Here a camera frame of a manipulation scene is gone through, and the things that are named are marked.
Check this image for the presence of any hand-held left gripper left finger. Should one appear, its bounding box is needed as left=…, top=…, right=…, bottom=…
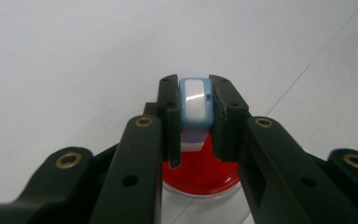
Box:
left=89, top=74, right=182, bottom=224

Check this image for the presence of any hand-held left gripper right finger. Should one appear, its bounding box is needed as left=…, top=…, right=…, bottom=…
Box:
left=209, top=74, right=358, bottom=224

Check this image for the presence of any round red ink pad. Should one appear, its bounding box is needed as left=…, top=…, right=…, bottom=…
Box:
left=162, top=133, right=242, bottom=201

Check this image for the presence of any blue and white stamp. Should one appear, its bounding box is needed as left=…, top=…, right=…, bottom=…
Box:
left=178, top=77, right=214, bottom=153

